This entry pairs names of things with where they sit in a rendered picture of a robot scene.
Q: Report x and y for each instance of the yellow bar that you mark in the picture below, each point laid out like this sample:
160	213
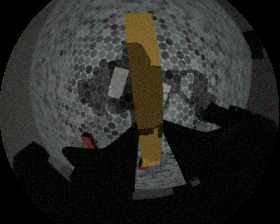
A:
146	78

